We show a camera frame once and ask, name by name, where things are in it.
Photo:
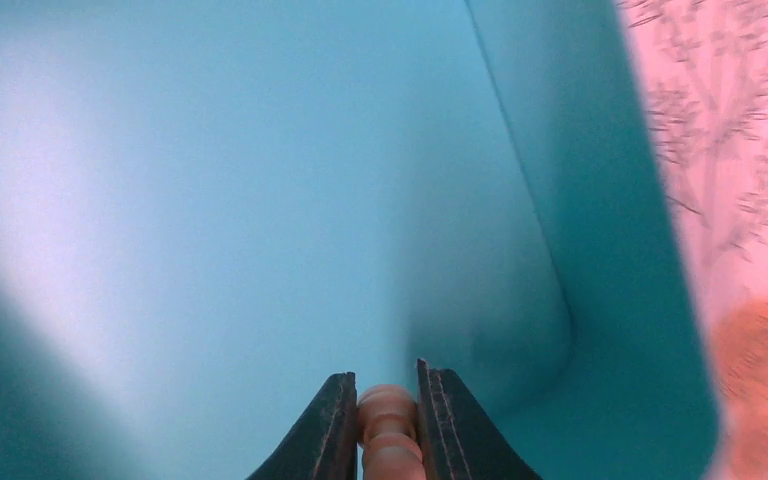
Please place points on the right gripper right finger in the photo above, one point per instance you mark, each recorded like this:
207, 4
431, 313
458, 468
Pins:
457, 438

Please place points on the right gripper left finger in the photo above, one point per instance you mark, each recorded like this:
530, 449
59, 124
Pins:
322, 443

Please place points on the light wooden chess piece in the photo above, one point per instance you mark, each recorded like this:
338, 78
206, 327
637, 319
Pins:
387, 422

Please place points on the teal plastic tray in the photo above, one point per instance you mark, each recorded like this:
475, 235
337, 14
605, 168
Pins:
208, 207

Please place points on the floral patterned table mat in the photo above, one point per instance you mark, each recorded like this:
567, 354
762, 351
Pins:
702, 68

